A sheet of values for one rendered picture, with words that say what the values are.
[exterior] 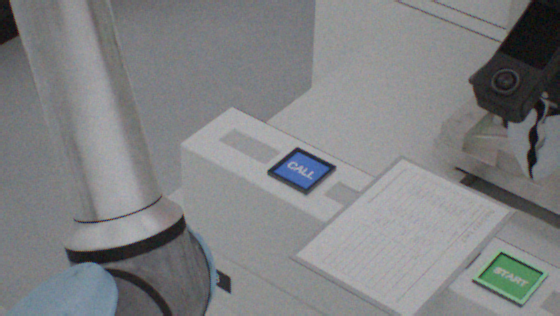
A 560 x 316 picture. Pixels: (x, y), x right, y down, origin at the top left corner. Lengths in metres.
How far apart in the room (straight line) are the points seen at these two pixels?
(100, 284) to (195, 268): 0.15
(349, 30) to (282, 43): 1.29
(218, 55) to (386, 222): 2.00
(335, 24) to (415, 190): 0.74
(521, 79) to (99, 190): 0.38
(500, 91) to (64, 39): 0.37
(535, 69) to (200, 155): 0.48
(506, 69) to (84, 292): 0.38
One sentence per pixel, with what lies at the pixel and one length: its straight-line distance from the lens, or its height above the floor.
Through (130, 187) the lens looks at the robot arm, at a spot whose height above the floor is 1.09.
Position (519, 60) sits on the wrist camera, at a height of 1.25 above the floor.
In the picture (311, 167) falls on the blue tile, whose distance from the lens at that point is 1.19.
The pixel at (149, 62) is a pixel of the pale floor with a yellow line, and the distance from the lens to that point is 3.07.
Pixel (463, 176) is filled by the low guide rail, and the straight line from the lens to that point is 1.38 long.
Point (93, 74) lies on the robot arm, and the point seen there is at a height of 1.19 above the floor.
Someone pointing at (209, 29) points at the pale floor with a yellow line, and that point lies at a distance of 3.21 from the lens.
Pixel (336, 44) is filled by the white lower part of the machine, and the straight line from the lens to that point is 1.90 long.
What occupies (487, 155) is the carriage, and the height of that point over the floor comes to 0.88.
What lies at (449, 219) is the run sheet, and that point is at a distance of 1.15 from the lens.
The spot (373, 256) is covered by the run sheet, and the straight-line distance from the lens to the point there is 1.10.
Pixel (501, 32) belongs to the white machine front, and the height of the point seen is 0.84.
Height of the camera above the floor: 1.73
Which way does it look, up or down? 40 degrees down
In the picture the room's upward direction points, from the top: 1 degrees clockwise
